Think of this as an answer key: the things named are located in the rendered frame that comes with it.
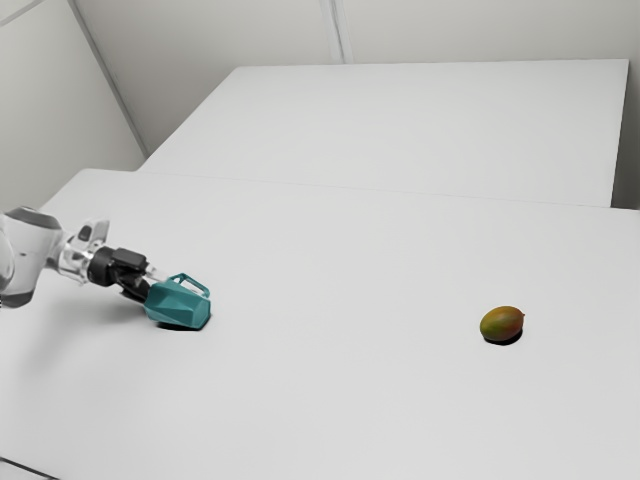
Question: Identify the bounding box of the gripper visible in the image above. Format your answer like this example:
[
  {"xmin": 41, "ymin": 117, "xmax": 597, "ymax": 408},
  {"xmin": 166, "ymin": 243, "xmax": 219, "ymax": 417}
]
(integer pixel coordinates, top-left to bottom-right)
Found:
[{"xmin": 88, "ymin": 246, "xmax": 169, "ymax": 304}]

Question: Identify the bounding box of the teal faceted mug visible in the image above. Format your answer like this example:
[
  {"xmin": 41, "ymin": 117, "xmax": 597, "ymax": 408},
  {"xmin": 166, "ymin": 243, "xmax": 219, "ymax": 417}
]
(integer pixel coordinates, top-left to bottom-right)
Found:
[{"xmin": 143, "ymin": 272, "xmax": 215, "ymax": 331}]

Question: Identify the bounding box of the green and red mango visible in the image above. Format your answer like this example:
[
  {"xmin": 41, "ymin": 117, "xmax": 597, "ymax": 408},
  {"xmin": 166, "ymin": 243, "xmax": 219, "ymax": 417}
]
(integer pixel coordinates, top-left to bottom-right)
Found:
[{"xmin": 479, "ymin": 305, "xmax": 527, "ymax": 342}]

